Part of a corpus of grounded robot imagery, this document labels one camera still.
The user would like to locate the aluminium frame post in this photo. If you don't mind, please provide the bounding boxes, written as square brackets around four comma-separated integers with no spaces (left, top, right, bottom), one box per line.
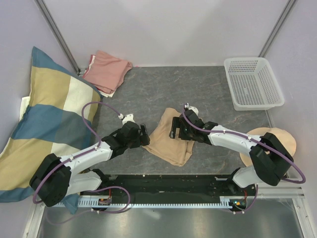
[34,0,81,75]
[258,0,297,58]

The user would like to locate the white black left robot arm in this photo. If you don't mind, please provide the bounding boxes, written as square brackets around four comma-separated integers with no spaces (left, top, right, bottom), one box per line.
[30,121,150,207]

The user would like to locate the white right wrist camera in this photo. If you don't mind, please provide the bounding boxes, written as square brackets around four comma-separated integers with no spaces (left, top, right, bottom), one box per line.
[184,103,199,115]

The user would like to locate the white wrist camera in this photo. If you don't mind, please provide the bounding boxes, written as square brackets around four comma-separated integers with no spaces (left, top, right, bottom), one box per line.
[118,114,135,125]
[184,103,199,115]

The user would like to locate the aluminium rail right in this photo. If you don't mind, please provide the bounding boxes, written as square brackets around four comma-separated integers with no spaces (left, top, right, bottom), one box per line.
[258,182,305,199]

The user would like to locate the right aluminium frame post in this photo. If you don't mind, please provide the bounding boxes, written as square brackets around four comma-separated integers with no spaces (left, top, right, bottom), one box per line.
[258,0,297,58]

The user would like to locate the grey slotted cable duct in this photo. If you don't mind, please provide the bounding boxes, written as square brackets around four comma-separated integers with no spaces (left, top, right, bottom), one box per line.
[77,195,238,209]

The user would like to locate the folded pink t shirt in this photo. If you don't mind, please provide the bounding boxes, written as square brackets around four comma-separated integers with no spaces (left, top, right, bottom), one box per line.
[83,51,133,94]

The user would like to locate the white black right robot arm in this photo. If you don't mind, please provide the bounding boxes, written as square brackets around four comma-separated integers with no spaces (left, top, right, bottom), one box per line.
[169,109,294,195]

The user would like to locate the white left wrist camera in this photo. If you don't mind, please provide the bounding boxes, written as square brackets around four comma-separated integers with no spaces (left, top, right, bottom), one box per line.
[118,114,135,125]

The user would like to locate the beige bucket hat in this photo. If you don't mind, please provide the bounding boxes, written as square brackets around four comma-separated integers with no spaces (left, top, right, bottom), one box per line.
[248,127,297,157]

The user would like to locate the blue yellow striped pillow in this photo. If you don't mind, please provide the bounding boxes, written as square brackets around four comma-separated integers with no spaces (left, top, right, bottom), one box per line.
[0,47,101,203]

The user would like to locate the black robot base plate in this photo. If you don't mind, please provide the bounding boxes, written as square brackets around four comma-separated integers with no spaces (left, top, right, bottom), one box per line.
[94,169,256,202]

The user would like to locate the white plastic basket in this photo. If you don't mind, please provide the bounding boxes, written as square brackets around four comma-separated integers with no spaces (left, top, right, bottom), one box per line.
[224,57,285,111]

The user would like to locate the beige t shirt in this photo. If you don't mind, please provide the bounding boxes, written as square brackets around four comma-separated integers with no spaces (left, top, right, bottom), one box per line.
[143,108,194,167]

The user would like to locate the left aluminium frame post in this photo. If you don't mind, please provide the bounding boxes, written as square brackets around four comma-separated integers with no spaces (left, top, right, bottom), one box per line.
[34,0,81,75]

